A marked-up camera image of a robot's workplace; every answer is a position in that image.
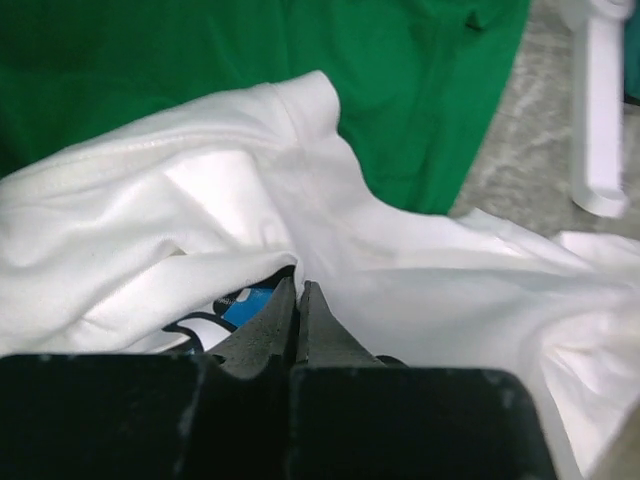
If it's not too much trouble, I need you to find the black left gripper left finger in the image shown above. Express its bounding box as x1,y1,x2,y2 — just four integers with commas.
1,278,295,479

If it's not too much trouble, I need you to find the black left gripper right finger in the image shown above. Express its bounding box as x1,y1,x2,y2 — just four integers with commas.
289,282,555,479

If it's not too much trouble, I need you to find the white t-shirt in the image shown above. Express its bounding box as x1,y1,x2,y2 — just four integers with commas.
1,72,639,479

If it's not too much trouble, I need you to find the green t-shirt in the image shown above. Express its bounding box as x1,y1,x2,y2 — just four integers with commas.
1,1,530,214

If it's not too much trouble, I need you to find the white metal clothes rack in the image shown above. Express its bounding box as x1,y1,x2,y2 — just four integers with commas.
562,1,635,218

